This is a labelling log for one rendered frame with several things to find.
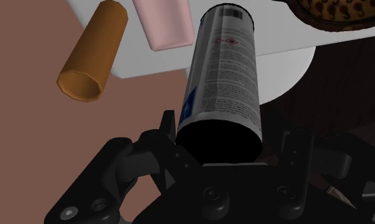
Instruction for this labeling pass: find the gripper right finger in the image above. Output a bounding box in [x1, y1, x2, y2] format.
[276, 126, 375, 224]

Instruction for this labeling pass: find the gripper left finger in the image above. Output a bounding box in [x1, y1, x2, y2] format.
[44, 109, 204, 224]

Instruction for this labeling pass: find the grey printed spray can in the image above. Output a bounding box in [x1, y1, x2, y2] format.
[175, 3, 264, 165]

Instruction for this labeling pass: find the orange cylindrical cup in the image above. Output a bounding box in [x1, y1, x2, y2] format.
[56, 0, 129, 103]

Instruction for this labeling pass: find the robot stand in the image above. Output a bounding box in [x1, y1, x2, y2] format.
[272, 0, 375, 32]

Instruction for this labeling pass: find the pink rectangular container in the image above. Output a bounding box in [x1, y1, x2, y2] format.
[132, 0, 195, 52]

